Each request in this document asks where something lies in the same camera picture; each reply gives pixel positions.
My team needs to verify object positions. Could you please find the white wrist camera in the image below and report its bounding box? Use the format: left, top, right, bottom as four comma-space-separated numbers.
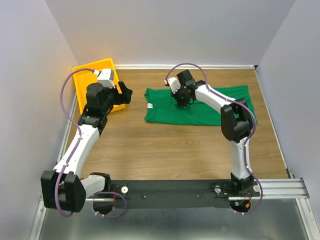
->
93, 68, 116, 89
164, 77, 181, 94

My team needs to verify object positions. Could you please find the green t shirt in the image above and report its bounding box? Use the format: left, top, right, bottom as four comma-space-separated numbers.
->
143, 85, 258, 127

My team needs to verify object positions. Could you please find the aluminium front rail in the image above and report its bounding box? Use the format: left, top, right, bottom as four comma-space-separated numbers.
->
39, 177, 311, 201

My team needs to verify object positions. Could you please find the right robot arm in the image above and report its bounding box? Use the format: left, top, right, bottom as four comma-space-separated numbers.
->
164, 70, 257, 196

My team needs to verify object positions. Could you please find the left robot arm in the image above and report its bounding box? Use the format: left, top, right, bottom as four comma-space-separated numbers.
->
40, 80, 133, 218

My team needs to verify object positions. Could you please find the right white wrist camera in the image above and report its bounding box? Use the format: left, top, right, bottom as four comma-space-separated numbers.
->
164, 77, 181, 94

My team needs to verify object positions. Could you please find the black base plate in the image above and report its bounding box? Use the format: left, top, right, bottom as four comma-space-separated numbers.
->
82, 179, 261, 213

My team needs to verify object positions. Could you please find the aluminium rail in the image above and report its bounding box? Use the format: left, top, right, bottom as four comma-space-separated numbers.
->
56, 93, 78, 163
39, 177, 311, 201
254, 65, 295, 179

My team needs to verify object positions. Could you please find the aluminium right side rail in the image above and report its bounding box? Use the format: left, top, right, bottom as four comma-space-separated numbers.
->
254, 65, 295, 179

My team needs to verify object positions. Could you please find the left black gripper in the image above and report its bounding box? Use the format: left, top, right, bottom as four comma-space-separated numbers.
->
101, 81, 133, 113

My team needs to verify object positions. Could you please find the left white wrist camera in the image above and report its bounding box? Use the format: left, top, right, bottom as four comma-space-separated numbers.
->
93, 68, 116, 89

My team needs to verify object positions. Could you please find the yellow plastic tray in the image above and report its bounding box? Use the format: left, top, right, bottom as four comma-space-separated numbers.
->
72, 58, 122, 114

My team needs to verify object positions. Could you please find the aluminium left side rail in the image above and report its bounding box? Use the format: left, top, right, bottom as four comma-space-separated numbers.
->
56, 93, 78, 163

